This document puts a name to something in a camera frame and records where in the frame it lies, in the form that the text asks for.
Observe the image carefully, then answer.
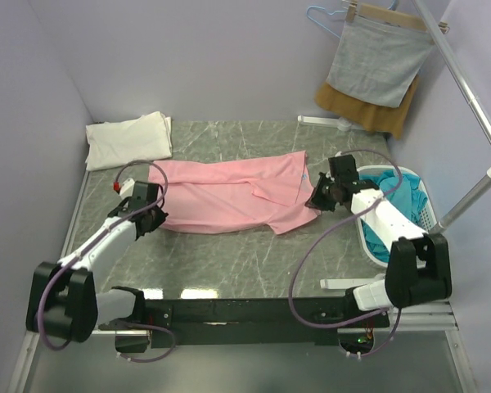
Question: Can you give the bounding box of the pink t shirt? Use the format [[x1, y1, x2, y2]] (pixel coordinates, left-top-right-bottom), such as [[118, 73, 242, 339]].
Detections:
[[148, 151, 320, 235]]

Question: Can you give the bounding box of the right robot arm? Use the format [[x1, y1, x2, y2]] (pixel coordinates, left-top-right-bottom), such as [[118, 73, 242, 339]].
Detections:
[[306, 153, 453, 327]]

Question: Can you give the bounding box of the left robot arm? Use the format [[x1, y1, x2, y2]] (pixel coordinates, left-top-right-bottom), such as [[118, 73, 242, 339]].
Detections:
[[25, 178, 169, 350]]

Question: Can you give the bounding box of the folded white t shirt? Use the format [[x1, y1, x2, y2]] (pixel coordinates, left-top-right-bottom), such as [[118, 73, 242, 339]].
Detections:
[[86, 111, 172, 172]]

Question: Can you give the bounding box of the teal t shirt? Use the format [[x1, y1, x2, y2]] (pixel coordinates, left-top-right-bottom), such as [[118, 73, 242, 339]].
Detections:
[[359, 168, 428, 268]]

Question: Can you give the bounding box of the brown hanging cloth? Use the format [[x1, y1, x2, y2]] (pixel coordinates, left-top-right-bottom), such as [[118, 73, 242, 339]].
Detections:
[[314, 75, 419, 139]]

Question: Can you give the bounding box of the white perforated laundry basket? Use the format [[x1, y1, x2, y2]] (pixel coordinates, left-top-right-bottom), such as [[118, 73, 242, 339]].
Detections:
[[357, 165, 436, 269]]

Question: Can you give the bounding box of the grey hanging cloth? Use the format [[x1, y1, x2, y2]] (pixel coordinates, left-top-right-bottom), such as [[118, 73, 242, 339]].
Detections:
[[327, 16, 434, 108]]

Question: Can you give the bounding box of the black base beam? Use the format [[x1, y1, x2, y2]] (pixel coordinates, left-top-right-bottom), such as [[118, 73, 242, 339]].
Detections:
[[99, 297, 390, 353]]

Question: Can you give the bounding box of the metal clothes rack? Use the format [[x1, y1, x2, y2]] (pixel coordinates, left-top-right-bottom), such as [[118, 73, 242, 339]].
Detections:
[[297, 0, 491, 291]]

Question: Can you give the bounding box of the wooden clip hanger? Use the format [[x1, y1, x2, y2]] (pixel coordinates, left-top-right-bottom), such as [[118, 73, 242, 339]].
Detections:
[[345, 1, 428, 32]]

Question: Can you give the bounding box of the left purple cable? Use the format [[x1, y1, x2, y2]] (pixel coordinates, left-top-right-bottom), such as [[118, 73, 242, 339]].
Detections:
[[36, 160, 177, 364]]

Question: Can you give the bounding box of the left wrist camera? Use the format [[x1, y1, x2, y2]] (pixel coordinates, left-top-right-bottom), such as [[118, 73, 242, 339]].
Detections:
[[113, 178, 135, 200]]

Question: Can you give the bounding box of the aluminium rail frame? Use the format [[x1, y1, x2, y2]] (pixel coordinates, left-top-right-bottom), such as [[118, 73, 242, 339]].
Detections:
[[5, 170, 475, 393]]

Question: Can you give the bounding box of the blue wire hanger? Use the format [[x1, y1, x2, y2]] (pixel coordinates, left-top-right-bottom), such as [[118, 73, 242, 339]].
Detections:
[[305, 0, 399, 40]]

